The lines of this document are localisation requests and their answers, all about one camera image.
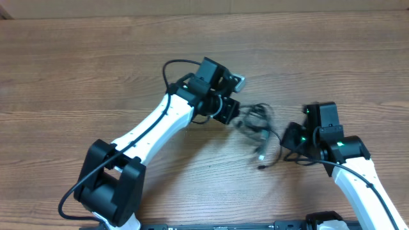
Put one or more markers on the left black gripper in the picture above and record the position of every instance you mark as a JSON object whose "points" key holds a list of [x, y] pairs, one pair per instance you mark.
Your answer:
{"points": [[229, 109]]}

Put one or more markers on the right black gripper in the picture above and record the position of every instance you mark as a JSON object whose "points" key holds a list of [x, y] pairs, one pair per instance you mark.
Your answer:
{"points": [[289, 142]]}

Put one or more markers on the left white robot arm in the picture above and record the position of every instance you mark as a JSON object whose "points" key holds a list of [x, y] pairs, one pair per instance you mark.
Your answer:
{"points": [[111, 180]]}

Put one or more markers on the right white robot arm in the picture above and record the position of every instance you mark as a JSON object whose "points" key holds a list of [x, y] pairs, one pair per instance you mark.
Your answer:
{"points": [[320, 139]]}

